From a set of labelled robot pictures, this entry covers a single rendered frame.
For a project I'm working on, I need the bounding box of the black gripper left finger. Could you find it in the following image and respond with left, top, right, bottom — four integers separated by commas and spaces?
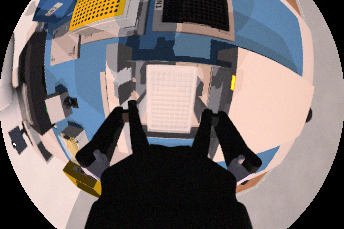
75, 92, 158, 181

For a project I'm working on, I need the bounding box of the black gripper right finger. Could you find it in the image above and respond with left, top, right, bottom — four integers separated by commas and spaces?
182, 94, 262, 185

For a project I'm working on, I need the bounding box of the yellow open-top bin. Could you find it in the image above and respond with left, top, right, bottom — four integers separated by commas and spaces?
62, 160, 101, 198

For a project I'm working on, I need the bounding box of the dark blue bench mat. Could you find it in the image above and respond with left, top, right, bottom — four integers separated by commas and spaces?
43, 0, 303, 160

